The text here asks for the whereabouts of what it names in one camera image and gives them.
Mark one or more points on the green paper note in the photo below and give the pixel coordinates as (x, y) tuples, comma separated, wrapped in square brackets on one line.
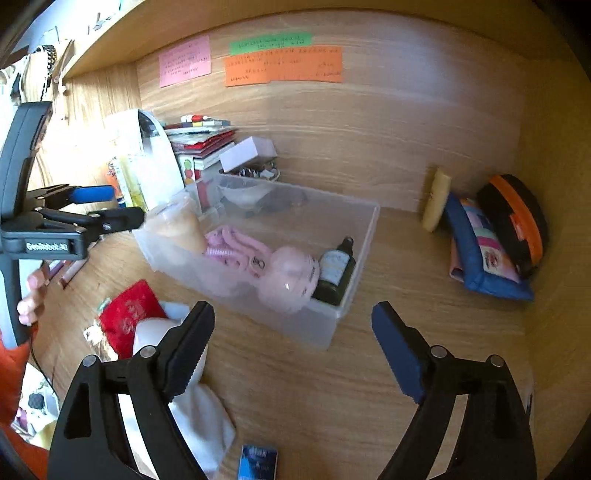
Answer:
[(272, 42)]

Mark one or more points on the bunch of keys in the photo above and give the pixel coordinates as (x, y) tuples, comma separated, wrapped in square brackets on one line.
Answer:
[(256, 173)]

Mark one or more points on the stack of books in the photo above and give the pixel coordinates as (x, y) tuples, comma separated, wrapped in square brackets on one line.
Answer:
[(203, 145)]

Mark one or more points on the white cloth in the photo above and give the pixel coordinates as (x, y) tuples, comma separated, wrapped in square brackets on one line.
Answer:
[(203, 420)]

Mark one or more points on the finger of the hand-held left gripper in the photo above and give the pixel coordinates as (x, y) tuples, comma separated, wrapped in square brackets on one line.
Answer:
[(124, 218), (94, 194)]

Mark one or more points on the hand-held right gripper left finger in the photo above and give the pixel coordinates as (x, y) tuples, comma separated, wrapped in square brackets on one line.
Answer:
[(184, 344)]

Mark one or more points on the dark green dropper bottle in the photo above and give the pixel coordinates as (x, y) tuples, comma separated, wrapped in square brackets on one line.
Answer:
[(333, 272)]

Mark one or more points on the pink paper note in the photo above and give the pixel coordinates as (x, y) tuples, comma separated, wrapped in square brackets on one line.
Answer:
[(184, 62)]

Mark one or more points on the white oval mirror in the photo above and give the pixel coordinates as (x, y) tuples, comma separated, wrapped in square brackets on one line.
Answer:
[(159, 161)]

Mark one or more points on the gold foil wrapper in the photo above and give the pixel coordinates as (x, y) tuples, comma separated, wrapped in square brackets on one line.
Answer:
[(94, 339)]

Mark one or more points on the red cloth pouch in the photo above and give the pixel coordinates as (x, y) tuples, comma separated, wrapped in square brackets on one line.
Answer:
[(127, 314)]

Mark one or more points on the black orange zip case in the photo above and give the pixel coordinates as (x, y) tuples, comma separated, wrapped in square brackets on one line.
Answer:
[(521, 217)]

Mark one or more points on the colourful marker pens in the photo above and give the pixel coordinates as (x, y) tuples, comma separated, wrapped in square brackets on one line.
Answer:
[(203, 120)]

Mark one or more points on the beige plastic bottle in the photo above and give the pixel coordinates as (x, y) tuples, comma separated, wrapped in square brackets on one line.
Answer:
[(178, 226)]

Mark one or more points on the person's left hand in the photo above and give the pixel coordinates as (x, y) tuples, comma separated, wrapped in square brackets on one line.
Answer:
[(33, 295)]

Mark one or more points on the white cardboard box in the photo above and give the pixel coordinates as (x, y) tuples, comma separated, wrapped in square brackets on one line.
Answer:
[(247, 152)]

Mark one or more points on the wooden shelf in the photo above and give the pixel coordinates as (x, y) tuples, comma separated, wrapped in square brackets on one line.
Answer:
[(106, 41)]

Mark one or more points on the yellow sponge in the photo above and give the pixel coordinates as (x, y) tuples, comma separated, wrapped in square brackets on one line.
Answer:
[(436, 201)]

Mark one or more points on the wooden desktop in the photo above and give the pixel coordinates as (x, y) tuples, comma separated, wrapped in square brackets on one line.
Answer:
[(304, 397)]

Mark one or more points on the small blue box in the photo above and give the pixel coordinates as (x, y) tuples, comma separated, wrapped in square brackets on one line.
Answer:
[(258, 464)]

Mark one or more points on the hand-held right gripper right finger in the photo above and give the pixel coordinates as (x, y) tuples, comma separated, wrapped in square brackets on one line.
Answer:
[(398, 344)]

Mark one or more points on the pink fluffy hair band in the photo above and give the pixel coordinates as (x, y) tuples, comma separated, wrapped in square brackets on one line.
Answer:
[(231, 247)]

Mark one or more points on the blue patchwork pencil case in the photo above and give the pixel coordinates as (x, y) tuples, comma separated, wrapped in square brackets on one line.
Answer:
[(480, 258)]

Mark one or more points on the orange paper note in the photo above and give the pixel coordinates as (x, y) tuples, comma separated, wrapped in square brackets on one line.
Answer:
[(286, 67)]

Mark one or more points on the white bowl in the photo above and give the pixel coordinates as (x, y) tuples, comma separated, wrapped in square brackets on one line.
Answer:
[(240, 191)]

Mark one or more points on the clear plastic storage box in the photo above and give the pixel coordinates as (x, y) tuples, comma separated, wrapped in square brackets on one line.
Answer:
[(295, 318)]

